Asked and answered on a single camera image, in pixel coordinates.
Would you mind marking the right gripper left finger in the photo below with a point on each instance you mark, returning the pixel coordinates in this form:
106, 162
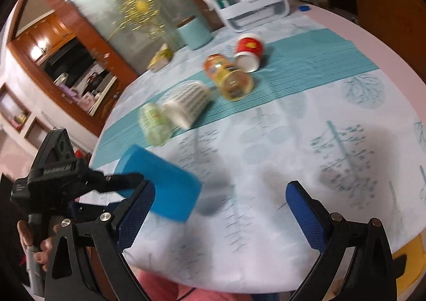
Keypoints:
70, 275

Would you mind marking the blue plastic cup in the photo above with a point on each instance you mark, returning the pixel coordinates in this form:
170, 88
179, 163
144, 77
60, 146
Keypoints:
176, 190

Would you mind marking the person's left hand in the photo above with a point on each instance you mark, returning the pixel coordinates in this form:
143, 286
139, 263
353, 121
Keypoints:
26, 237

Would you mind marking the clear green plastic cup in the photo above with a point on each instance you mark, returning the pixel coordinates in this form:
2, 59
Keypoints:
155, 125

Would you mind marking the floral white teal tablecloth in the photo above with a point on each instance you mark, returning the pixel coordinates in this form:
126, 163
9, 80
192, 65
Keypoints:
333, 108

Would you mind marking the yellow tissue pack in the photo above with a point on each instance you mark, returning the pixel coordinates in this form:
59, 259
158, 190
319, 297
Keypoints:
161, 58

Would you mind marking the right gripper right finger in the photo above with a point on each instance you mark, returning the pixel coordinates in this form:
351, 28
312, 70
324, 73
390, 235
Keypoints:
370, 275

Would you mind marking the gold wire flower decoration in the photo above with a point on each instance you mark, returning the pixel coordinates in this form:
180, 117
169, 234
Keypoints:
140, 15

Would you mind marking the red white paper cup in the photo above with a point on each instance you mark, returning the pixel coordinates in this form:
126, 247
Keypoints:
249, 52

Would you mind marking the teal round container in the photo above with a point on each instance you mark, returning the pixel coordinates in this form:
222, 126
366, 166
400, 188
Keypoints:
195, 32

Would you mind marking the grey checkered paper cup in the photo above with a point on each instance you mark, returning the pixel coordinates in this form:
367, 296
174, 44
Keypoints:
184, 103

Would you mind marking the orange yellow plastic cup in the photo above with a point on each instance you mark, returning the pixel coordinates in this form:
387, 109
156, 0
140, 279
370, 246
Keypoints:
233, 83

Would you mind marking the small blue bottle cap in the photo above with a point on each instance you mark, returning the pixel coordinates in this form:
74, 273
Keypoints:
304, 8

